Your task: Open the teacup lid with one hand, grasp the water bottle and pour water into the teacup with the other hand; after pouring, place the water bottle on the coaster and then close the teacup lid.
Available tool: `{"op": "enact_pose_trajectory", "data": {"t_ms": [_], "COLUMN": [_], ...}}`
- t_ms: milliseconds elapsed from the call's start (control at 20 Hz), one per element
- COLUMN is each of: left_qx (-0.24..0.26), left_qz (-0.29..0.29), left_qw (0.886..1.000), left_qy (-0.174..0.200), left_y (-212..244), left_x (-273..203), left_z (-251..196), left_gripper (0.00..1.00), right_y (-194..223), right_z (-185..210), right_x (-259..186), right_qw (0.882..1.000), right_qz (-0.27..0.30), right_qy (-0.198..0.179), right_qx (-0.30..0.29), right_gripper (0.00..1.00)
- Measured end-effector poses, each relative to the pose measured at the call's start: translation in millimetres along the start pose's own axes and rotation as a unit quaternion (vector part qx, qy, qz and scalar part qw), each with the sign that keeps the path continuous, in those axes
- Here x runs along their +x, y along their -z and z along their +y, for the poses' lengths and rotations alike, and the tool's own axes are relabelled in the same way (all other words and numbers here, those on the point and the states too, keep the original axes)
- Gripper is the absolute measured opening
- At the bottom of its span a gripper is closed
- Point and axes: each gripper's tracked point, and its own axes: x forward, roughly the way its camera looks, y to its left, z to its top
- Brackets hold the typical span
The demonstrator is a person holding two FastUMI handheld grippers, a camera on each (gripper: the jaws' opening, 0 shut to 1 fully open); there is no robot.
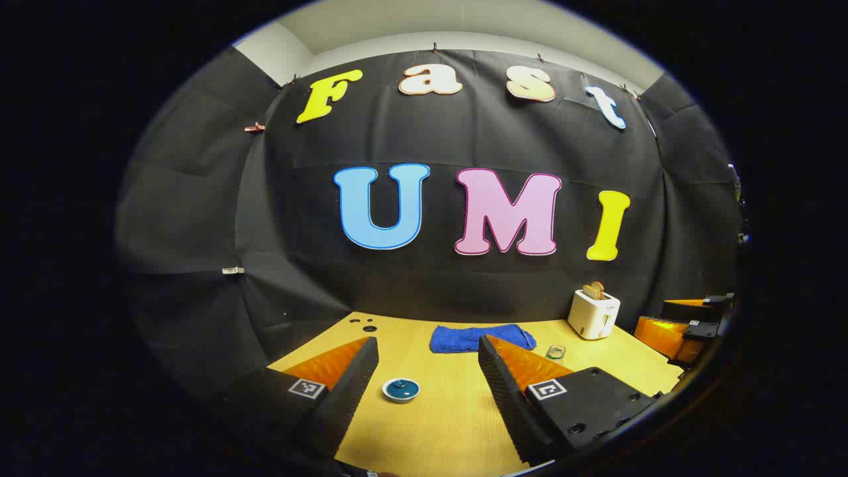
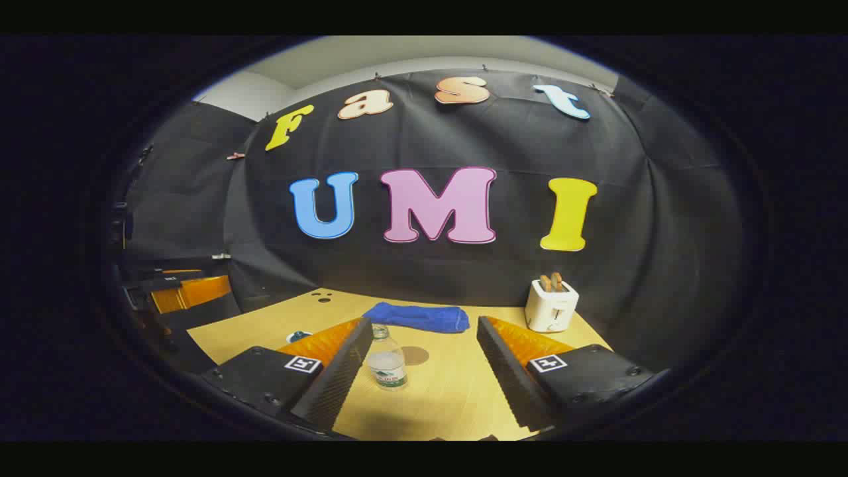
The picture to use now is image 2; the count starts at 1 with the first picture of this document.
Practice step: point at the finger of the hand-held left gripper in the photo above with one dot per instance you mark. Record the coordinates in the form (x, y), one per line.
(179, 275)
(192, 293)

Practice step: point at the toast bread slice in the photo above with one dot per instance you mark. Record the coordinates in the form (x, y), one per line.
(558, 281)
(545, 283)

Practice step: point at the white toaster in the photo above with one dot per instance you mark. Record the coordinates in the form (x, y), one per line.
(550, 311)

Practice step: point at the white teacup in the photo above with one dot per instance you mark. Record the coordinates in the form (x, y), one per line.
(290, 339)

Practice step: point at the black backdrop cloth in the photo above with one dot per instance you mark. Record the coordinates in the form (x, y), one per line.
(464, 278)

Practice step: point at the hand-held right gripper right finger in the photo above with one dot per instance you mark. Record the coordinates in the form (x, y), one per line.
(507, 371)

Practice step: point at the blue towel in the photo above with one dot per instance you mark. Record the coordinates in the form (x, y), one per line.
(417, 317)

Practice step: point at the clear plastic water bottle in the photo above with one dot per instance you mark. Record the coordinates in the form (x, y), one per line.
(387, 364)

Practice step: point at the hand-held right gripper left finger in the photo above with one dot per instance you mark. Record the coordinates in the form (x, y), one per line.
(338, 377)

